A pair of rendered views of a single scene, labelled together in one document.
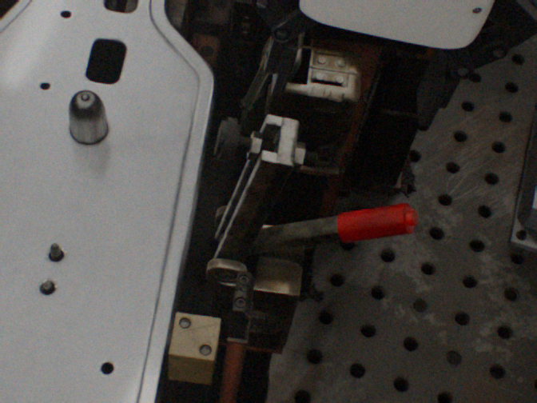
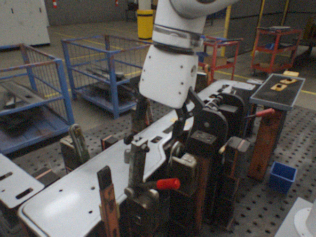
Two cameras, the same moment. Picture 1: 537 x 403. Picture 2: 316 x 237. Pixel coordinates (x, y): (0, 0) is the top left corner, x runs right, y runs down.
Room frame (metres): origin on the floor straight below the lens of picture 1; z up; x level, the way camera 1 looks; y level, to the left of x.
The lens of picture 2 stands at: (0.04, -0.29, 1.49)
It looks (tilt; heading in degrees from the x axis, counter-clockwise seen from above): 29 degrees down; 37
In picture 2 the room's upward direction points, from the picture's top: straight up
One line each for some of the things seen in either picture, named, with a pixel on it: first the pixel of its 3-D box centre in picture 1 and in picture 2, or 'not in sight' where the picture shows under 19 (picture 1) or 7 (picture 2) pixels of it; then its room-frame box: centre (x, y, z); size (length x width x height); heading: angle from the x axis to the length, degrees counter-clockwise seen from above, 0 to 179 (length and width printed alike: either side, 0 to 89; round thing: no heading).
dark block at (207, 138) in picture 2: (327, 117); (198, 186); (0.60, -0.05, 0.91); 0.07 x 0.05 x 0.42; 92
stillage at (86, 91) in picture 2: not in sight; (111, 74); (2.28, 2.28, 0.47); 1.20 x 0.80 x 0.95; 83
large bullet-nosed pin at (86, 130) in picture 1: (87, 117); (128, 156); (0.47, 0.16, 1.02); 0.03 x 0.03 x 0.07
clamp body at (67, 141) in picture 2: not in sight; (80, 176); (0.40, 0.37, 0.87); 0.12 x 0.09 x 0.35; 92
